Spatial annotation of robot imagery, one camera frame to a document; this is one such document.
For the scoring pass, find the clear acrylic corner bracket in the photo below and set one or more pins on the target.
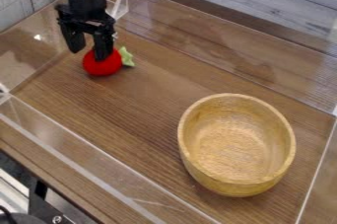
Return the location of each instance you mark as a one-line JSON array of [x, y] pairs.
[[117, 8]]

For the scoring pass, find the oval wooden bowl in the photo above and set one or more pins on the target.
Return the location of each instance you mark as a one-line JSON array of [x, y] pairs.
[[235, 144]]

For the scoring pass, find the red plush strawberry toy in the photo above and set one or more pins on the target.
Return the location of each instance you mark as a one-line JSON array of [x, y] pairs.
[[106, 67]]

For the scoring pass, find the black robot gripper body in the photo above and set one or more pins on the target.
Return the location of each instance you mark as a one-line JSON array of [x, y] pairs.
[[77, 13]]

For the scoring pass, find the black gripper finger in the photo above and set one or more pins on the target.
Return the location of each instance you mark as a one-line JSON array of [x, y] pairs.
[[102, 42], [73, 36]]

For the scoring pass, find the clear acrylic tray wall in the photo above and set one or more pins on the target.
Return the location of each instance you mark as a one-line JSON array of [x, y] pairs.
[[97, 136]]

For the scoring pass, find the black table leg clamp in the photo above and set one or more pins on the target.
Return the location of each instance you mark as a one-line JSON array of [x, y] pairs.
[[49, 207]]

